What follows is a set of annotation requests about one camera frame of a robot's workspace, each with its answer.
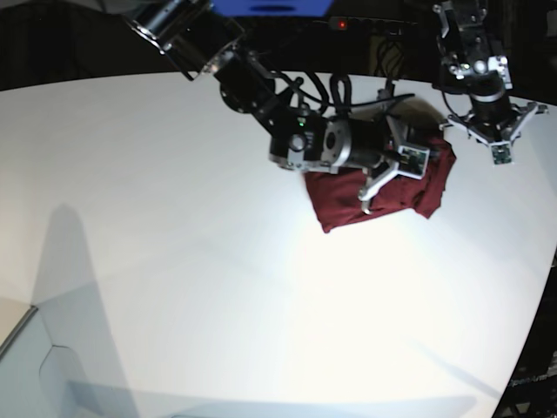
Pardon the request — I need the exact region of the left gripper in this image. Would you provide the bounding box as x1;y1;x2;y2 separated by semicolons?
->
439;102;548;147

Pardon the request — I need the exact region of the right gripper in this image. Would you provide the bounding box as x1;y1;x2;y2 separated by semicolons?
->
358;89;426;214

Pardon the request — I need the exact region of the dark red t-shirt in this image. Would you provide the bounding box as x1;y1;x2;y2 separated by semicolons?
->
304;130;457;233

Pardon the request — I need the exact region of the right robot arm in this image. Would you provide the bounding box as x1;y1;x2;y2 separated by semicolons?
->
127;1;430;212

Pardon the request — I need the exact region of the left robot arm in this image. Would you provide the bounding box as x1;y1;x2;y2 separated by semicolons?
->
432;1;548;165

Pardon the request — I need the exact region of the black power strip red light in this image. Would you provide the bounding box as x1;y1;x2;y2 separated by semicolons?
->
327;16;418;37

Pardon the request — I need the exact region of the blue box at top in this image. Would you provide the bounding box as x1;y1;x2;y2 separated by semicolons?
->
211;0;332;17

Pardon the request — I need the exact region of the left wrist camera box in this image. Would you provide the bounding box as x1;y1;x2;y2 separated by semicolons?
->
490;142;513;165

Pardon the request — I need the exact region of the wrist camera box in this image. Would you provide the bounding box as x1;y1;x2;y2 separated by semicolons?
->
490;142;513;165
398;143;431;180

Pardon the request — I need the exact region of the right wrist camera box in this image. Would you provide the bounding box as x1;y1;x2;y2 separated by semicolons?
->
398;143;431;180

